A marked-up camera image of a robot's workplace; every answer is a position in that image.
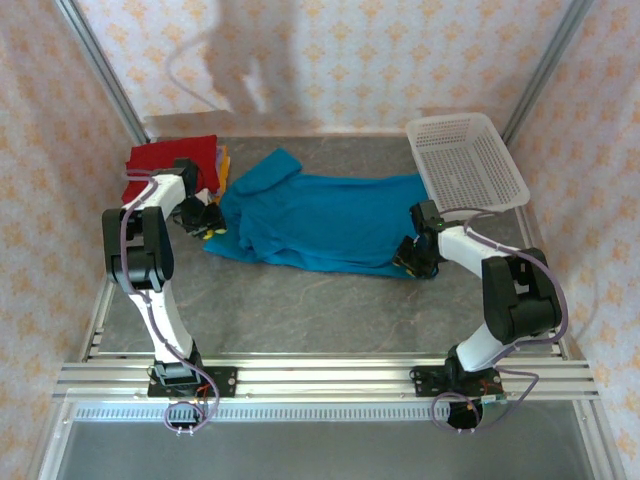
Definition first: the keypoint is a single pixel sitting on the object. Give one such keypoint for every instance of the aluminium side rail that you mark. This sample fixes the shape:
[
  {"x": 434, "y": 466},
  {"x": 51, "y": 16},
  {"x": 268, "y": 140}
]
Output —
[
  {"x": 97, "y": 320},
  {"x": 542, "y": 240}
]

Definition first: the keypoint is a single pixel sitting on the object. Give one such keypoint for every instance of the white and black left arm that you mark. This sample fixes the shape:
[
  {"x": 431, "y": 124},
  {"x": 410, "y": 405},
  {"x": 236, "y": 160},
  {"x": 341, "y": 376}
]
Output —
[{"x": 145, "y": 250}]

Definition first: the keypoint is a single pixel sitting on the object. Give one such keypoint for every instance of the white folded t-shirt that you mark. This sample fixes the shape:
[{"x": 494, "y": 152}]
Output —
[{"x": 203, "y": 194}]

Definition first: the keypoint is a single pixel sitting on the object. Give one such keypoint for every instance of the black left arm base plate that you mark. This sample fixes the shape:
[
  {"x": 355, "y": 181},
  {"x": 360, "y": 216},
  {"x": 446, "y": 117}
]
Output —
[{"x": 222, "y": 382}]

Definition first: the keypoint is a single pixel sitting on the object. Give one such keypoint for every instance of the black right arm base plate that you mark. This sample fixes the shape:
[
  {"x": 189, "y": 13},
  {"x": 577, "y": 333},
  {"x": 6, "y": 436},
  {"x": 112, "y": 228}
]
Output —
[{"x": 425, "y": 382}]

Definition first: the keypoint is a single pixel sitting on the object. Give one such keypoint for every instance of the blue t-shirt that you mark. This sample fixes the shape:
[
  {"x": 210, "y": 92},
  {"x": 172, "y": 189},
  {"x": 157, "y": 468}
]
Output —
[{"x": 325, "y": 220}]

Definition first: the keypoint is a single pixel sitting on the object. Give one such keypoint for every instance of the white plastic basket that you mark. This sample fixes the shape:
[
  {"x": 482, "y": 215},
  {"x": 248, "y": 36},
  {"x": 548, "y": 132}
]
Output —
[{"x": 465, "y": 165}]

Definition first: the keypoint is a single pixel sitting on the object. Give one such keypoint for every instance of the red folded t-shirt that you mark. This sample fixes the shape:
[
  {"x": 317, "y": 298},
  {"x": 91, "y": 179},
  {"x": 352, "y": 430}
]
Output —
[{"x": 160, "y": 155}]

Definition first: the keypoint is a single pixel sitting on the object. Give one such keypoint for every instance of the small green circuit board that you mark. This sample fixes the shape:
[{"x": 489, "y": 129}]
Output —
[{"x": 494, "y": 398}]

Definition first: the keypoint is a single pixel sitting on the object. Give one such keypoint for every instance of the aluminium frame cross rail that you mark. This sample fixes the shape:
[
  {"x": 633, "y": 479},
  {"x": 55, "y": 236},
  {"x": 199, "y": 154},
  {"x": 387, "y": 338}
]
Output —
[{"x": 325, "y": 377}]

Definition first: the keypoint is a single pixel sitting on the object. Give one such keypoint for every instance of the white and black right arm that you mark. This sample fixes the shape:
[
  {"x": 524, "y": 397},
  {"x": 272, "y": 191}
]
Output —
[{"x": 515, "y": 295}]

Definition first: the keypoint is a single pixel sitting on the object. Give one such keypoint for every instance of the aluminium frame post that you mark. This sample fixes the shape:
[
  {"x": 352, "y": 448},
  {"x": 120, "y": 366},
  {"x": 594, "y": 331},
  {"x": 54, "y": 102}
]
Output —
[
  {"x": 102, "y": 70},
  {"x": 547, "y": 70}
]

